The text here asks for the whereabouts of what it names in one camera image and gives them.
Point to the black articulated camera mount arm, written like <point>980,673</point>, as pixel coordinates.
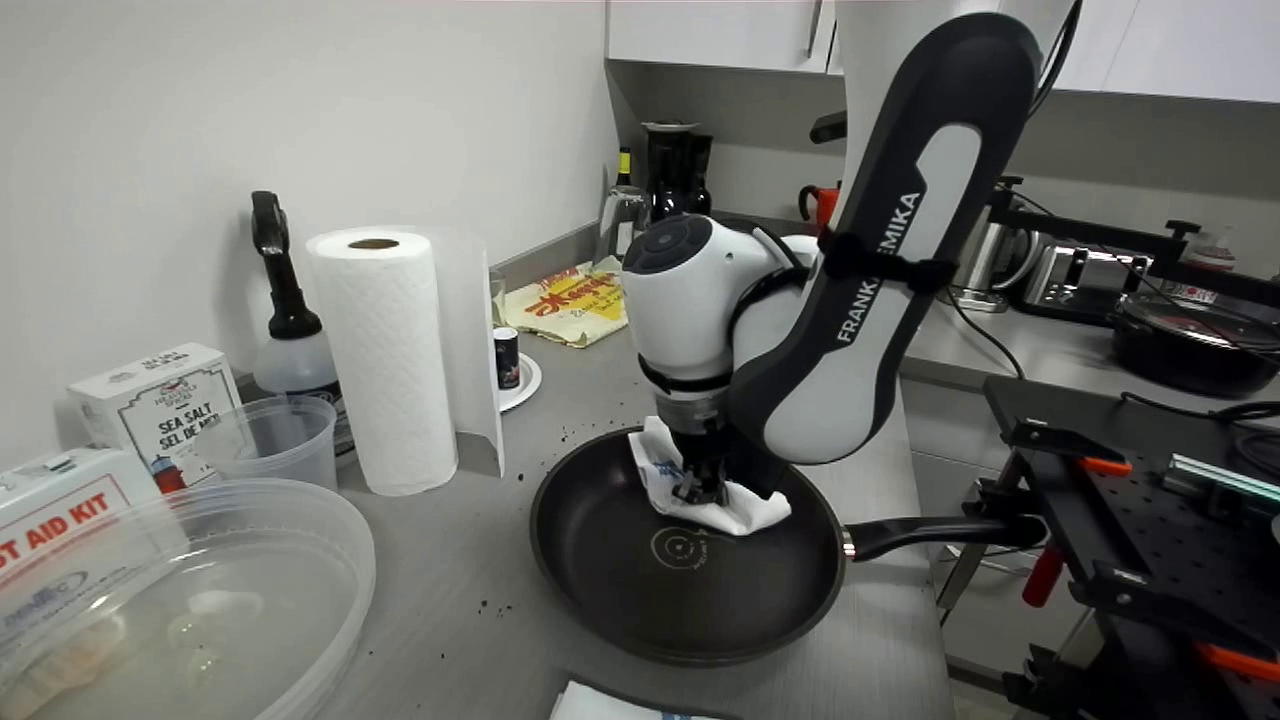
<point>1181,230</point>

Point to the black coffee machine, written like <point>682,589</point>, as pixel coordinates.
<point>672,167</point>

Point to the black trigger spray bottle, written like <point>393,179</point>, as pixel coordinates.
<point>272,255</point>

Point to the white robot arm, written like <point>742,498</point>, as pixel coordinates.
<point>694,294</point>

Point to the white round plate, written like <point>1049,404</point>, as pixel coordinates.
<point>526,385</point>

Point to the small clear plastic container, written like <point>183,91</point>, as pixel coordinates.
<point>284,445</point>

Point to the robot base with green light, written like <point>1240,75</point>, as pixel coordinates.
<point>1224,477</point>

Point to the black round hot plate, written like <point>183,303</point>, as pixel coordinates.
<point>1202,340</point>

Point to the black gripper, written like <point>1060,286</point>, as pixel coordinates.
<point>696,435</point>

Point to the dark nonstick frying pan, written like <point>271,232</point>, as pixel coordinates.
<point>627,587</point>

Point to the steel toaster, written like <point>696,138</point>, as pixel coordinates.
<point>1085,277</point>

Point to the white paper scrap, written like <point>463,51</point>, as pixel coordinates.
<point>627,703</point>

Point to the large clear plastic bowl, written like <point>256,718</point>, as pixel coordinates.
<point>265,627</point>

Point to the red mug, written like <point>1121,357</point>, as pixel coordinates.
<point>823,206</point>

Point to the white wall cabinet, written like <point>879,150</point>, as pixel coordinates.
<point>707,24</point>

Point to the white sea salt box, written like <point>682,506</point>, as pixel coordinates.
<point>174,422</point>

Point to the white cloth with blue stripes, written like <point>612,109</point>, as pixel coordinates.
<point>746,514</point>

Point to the black mounted camera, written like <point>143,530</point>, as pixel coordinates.
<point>827,128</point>

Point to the white paper towel roll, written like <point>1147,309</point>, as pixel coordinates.
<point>384,372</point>

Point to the white first aid kit box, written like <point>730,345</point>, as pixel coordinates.
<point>65,522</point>

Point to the black perforated mounting table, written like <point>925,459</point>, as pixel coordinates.
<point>1175,563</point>

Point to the steel kettle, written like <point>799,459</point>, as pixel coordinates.
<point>988,255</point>

